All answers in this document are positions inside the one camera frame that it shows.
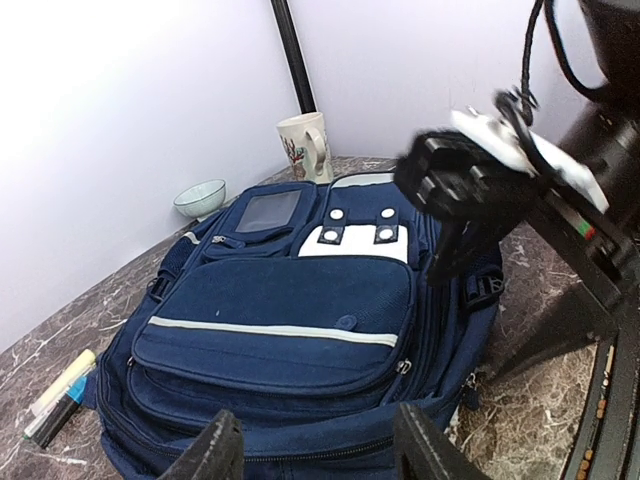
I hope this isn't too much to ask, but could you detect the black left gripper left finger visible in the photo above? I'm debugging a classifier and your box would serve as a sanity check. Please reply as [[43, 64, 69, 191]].
[[159, 409, 244, 480]]

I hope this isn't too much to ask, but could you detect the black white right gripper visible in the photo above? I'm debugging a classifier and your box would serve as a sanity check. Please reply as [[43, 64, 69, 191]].
[[394, 108, 610, 286]]

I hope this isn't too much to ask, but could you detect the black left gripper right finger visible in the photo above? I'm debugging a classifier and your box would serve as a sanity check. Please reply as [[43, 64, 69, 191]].
[[393, 403, 489, 480]]

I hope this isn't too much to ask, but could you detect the navy blue student backpack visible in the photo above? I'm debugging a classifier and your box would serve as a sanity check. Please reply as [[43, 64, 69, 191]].
[[87, 173, 503, 479]]

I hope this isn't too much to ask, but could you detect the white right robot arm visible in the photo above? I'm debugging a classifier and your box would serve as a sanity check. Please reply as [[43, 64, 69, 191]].
[[394, 1, 639, 377]]

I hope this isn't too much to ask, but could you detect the blue capped black marker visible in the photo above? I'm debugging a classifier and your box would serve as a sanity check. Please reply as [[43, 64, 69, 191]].
[[31, 375, 88, 449]]

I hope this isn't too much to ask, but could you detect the yellow highlighter pen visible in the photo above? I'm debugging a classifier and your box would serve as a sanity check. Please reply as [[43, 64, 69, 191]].
[[30, 349, 96, 416]]

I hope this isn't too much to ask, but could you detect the cream coral pattern mug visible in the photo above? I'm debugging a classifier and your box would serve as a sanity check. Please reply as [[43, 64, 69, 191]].
[[276, 112, 334, 184]]

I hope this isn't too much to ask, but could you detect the small celadon bowl at back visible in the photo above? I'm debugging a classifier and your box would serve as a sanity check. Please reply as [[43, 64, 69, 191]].
[[173, 179, 226, 221]]

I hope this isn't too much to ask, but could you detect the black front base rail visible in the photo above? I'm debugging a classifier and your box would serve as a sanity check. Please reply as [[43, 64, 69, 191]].
[[560, 328, 639, 479]]

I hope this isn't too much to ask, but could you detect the black enclosure corner post right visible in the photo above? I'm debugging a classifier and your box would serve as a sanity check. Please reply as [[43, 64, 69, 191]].
[[271, 0, 317, 114]]

